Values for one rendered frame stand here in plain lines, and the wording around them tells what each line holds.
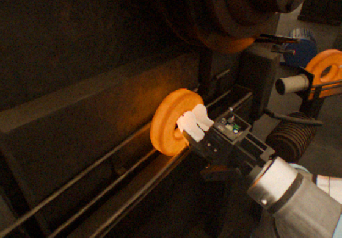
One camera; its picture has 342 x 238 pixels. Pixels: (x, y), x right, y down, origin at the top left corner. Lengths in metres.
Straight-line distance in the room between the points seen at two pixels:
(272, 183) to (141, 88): 0.30
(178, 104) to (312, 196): 0.28
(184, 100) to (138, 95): 0.10
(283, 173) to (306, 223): 0.08
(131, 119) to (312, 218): 0.36
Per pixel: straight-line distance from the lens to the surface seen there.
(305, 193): 0.48
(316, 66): 0.98
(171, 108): 0.50
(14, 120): 0.42
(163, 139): 0.52
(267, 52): 0.85
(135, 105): 0.52
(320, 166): 1.73
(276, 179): 0.47
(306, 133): 1.02
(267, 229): 0.56
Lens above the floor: 1.09
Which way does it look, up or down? 34 degrees down
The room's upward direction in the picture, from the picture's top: straight up
